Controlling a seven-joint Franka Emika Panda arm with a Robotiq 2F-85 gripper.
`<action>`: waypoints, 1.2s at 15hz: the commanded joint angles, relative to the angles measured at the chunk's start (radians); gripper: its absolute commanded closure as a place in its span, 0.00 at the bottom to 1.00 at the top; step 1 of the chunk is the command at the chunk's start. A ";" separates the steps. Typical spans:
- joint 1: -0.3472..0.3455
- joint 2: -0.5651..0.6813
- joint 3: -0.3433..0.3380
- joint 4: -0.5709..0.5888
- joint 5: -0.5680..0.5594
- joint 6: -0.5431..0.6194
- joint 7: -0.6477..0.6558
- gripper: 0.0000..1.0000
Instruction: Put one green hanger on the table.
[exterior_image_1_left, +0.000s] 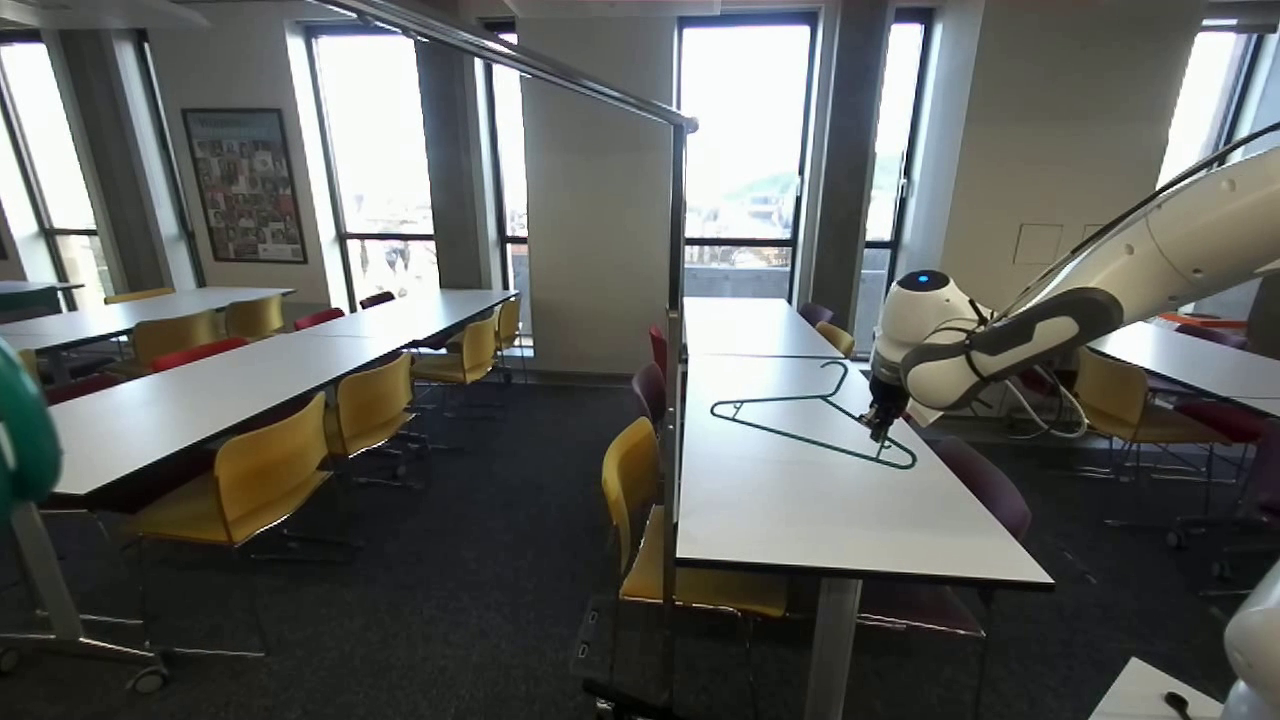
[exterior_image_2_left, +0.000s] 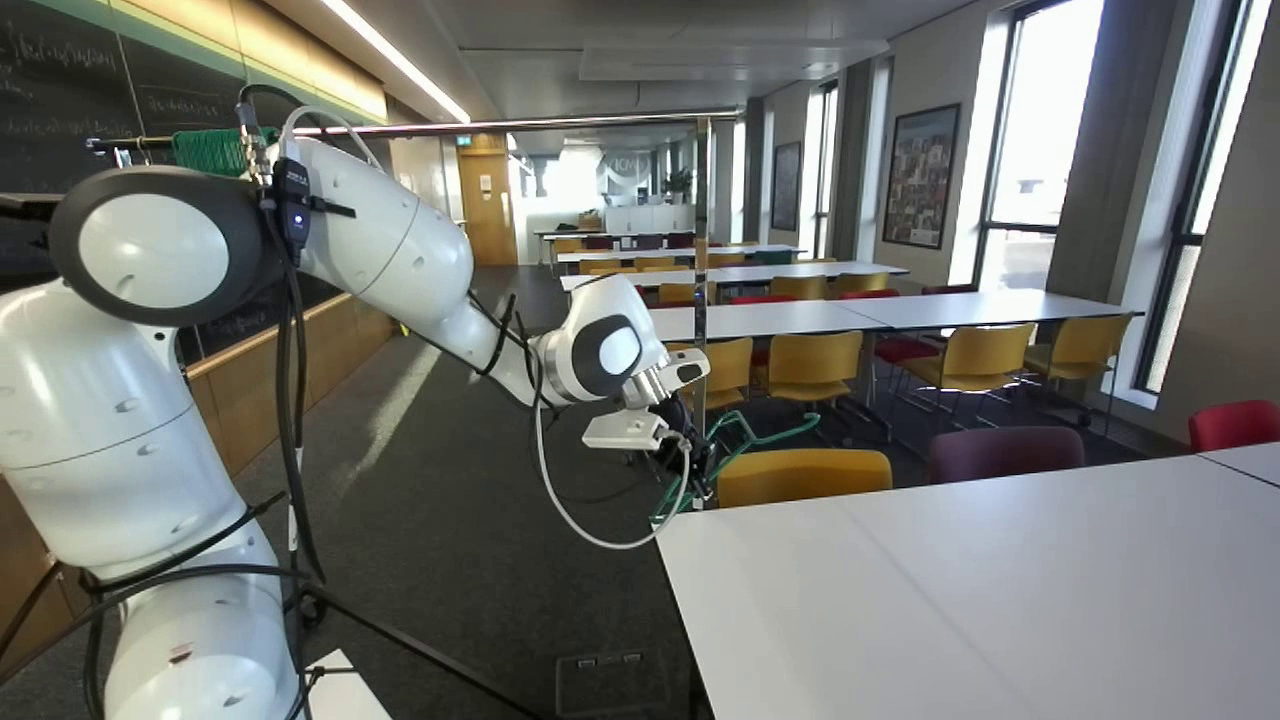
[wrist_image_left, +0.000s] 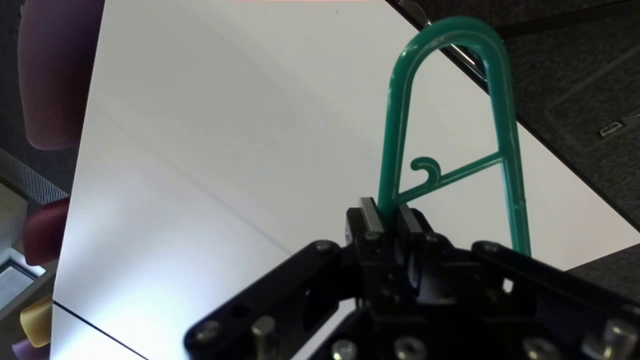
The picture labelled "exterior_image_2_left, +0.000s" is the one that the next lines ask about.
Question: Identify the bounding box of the dark framed wall picture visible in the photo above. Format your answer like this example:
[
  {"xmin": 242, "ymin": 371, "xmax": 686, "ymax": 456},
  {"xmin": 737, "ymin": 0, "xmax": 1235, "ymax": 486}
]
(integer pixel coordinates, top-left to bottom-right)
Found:
[{"xmin": 767, "ymin": 135, "xmax": 807, "ymax": 235}]

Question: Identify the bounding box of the metal clothes rack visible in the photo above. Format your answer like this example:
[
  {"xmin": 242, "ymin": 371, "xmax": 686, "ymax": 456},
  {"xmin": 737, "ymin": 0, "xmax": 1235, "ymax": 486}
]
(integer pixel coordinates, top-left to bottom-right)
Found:
[{"xmin": 85, "ymin": 108, "xmax": 749, "ymax": 471}]

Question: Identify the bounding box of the floor outlet hatch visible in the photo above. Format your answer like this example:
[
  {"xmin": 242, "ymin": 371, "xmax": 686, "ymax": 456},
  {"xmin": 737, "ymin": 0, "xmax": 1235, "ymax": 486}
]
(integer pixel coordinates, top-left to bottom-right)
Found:
[{"xmin": 551, "ymin": 644, "xmax": 659, "ymax": 720}]

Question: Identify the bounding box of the tall window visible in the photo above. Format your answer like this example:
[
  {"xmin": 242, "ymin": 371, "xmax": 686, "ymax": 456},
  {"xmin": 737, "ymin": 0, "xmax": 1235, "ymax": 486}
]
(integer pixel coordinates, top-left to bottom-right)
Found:
[
  {"xmin": 1134, "ymin": 0, "xmax": 1280, "ymax": 400},
  {"xmin": 797, "ymin": 80, "xmax": 844, "ymax": 265},
  {"xmin": 975, "ymin": 0, "xmax": 1113, "ymax": 293}
]

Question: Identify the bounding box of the wooden door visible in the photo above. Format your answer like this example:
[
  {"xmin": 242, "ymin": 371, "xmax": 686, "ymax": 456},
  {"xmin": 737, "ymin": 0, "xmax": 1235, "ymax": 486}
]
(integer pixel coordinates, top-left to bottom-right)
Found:
[{"xmin": 455, "ymin": 133, "xmax": 523, "ymax": 267}]

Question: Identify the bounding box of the green hanger cluster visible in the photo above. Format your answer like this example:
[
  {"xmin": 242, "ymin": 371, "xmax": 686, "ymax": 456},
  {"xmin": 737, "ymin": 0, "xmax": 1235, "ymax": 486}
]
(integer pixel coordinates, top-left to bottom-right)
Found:
[{"xmin": 167, "ymin": 123, "xmax": 280, "ymax": 180}]

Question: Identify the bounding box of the red chair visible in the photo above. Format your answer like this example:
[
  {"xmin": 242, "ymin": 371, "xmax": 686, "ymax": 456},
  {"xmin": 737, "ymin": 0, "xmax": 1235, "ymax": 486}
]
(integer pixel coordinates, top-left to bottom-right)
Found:
[
  {"xmin": 1190, "ymin": 397, "xmax": 1280, "ymax": 456},
  {"xmin": 871, "ymin": 332, "xmax": 946, "ymax": 368}
]

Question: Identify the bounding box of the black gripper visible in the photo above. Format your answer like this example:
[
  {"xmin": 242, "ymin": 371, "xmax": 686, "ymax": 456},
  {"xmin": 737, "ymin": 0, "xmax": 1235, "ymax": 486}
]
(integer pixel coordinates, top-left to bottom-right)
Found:
[{"xmin": 647, "ymin": 397, "xmax": 715, "ymax": 520}]

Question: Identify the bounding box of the wooden wall ledge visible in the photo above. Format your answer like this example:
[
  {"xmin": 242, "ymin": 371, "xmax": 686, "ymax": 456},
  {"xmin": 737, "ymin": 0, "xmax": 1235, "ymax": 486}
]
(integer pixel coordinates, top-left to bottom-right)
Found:
[{"xmin": 179, "ymin": 289, "xmax": 407, "ymax": 471}]

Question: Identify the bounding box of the purple chair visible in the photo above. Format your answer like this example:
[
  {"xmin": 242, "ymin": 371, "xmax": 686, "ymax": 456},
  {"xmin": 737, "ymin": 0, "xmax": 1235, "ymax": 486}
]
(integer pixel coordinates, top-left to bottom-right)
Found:
[{"xmin": 928, "ymin": 425, "xmax": 1092, "ymax": 486}]

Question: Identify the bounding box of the framed colourful wall picture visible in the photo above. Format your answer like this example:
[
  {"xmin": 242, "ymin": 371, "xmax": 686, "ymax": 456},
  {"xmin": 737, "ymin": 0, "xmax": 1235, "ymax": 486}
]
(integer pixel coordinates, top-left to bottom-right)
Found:
[{"xmin": 879, "ymin": 99, "xmax": 966, "ymax": 255}]

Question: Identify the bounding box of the black tripod stand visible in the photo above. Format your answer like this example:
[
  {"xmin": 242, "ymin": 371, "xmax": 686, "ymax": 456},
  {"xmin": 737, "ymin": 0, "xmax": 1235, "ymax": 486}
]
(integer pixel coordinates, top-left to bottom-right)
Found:
[{"xmin": 273, "ymin": 503, "xmax": 544, "ymax": 720}]

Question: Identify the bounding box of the ceiling light strip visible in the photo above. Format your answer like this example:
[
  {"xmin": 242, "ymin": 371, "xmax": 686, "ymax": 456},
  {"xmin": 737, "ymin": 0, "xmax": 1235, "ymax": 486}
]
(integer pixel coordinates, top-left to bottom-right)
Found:
[{"xmin": 321, "ymin": 0, "xmax": 479, "ymax": 127}]

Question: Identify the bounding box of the black cable bundle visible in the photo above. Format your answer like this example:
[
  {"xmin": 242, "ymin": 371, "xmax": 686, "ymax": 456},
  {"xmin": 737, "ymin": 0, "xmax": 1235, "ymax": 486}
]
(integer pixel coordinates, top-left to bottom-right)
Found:
[{"xmin": 0, "ymin": 75, "xmax": 368, "ymax": 720}]

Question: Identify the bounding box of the dark chalkboard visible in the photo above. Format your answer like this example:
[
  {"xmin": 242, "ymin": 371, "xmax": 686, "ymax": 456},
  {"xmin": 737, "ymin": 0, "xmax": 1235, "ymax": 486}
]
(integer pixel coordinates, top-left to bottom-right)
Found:
[{"xmin": 0, "ymin": 0, "xmax": 414, "ymax": 353}]

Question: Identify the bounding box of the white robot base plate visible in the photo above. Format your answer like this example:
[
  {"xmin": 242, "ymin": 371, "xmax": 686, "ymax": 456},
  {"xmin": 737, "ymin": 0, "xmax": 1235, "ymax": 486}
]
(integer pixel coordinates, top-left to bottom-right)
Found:
[{"xmin": 305, "ymin": 648, "xmax": 400, "ymax": 720}]

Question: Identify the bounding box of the white rectangular table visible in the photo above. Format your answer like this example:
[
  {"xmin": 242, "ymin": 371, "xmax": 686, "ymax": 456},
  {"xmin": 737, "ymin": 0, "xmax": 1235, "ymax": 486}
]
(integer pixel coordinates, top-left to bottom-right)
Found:
[
  {"xmin": 844, "ymin": 289, "xmax": 1149, "ymax": 335},
  {"xmin": 551, "ymin": 241, "xmax": 804, "ymax": 267},
  {"xmin": 557, "ymin": 255, "xmax": 913, "ymax": 296},
  {"xmin": 647, "ymin": 302, "xmax": 892, "ymax": 353},
  {"xmin": 1201, "ymin": 440, "xmax": 1280, "ymax": 493},
  {"xmin": 654, "ymin": 454, "xmax": 1280, "ymax": 720}
]

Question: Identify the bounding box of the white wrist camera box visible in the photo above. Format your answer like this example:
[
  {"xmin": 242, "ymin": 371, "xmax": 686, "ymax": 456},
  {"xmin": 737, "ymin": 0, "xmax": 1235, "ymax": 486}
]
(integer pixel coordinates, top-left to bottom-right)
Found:
[{"xmin": 582, "ymin": 407, "xmax": 682, "ymax": 456}]

